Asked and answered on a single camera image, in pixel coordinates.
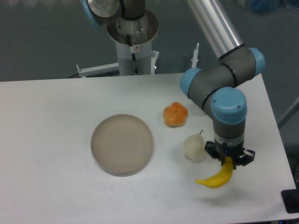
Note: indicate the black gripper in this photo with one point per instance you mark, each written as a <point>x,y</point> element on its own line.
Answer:
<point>224,147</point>

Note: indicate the yellow toy banana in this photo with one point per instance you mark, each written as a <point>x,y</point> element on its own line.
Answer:
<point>220,178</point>

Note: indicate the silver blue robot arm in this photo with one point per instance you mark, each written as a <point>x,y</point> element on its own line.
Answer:
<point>215,92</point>

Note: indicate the white toy pear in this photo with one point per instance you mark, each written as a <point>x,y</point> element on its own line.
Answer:
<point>193,147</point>

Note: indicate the orange toy pumpkin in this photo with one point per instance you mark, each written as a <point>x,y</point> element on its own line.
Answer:
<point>175,115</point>

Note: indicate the black device at table edge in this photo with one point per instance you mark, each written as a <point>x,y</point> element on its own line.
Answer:
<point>291,200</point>

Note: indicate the beige round plate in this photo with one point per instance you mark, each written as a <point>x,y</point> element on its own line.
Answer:
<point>122,144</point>

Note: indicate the white right mounting bracket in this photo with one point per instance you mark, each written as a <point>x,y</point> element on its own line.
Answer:
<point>195,57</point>

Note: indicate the white mounting bracket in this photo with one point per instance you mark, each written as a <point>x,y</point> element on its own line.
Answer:
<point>195,57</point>
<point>98,71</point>

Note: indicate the white left mounting bracket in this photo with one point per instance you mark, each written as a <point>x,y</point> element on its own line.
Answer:
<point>98,71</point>

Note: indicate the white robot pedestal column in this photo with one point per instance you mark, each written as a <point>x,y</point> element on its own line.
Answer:
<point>133,42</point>

